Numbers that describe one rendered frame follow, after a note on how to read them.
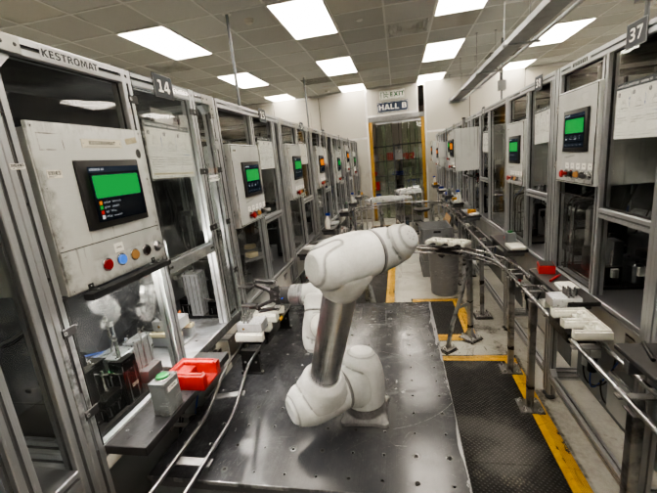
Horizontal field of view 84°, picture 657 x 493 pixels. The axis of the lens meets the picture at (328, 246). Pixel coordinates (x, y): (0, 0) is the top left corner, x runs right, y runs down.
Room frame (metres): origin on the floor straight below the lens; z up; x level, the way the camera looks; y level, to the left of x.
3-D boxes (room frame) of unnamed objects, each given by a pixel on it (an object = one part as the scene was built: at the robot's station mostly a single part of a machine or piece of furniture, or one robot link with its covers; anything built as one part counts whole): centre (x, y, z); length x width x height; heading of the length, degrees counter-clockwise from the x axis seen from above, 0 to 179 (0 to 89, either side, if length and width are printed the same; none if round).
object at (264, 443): (1.68, 0.02, 0.66); 1.50 x 1.06 x 0.04; 168
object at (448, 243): (3.15, -1.05, 0.84); 0.37 x 0.14 x 0.10; 46
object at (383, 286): (6.05, -0.83, 0.01); 5.85 x 0.59 x 0.01; 168
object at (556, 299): (1.64, -1.10, 0.92); 0.13 x 0.10 x 0.09; 78
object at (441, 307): (3.48, -1.07, 0.01); 1.00 x 0.55 x 0.01; 168
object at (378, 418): (1.29, -0.09, 0.71); 0.22 x 0.18 x 0.06; 168
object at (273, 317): (1.82, 0.39, 0.84); 0.36 x 0.14 x 0.10; 168
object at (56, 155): (1.18, 0.78, 1.60); 0.42 x 0.29 x 0.46; 168
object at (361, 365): (1.27, -0.08, 0.85); 0.18 x 0.16 x 0.22; 121
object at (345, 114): (10.04, 0.56, 1.65); 3.78 x 0.08 x 3.30; 78
